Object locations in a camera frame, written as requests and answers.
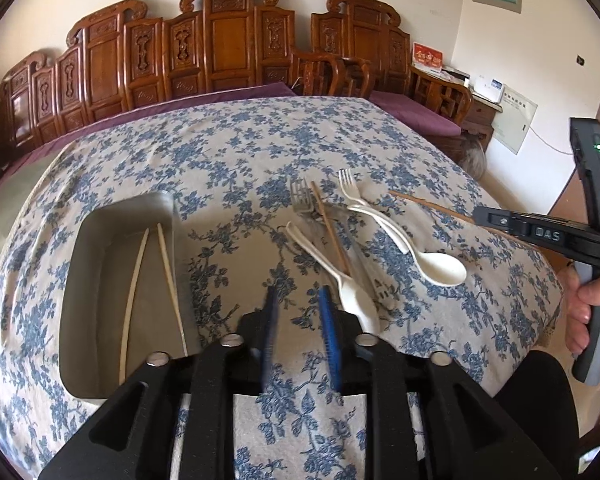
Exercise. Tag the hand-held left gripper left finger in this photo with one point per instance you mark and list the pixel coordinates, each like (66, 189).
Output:
(271, 320)

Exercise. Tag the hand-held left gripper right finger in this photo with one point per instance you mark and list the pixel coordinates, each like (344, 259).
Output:
(328, 330)

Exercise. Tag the metal tray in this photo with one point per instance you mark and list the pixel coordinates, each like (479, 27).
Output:
(105, 260)

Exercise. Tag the white box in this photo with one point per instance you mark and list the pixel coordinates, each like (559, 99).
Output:
(487, 89)

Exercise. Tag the red box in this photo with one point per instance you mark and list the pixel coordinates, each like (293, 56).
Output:
(427, 56)

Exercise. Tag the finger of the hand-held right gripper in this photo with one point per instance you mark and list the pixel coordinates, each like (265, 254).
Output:
(525, 232)

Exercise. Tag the purple seat cushion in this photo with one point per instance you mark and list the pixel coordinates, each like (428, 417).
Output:
(180, 105)
(415, 110)

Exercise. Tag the carved wooden bench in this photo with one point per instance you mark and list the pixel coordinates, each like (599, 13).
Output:
(225, 40)

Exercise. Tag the person's right hand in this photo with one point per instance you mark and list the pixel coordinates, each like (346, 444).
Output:
(577, 322)

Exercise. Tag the carved wooden armchair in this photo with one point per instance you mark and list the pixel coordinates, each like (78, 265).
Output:
(365, 30)

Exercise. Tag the white wall cabinet door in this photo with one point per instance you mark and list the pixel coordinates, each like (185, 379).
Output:
(515, 120)

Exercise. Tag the white plastic fork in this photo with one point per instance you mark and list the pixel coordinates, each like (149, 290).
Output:
(395, 238)

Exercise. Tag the light wooden chopstick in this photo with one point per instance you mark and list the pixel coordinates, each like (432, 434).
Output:
(130, 300)
(172, 295)

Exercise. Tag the person's dark clothing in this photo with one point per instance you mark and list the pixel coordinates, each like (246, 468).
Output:
(540, 410)

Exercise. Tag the white plastic spoon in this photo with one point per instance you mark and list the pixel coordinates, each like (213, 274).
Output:
(355, 300)
(442, 270)

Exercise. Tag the wooden side table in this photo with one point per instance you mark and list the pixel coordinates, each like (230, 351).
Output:
(480, 120)

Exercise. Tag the brown wooden chopstick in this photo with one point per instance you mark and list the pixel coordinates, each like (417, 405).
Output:
(330, 230)
(430, 205)

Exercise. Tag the blue floral tablecloth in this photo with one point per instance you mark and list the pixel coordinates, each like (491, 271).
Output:
(230, 160)

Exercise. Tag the translucent plastic bag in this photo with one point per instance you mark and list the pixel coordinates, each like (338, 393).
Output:
(474, 157)

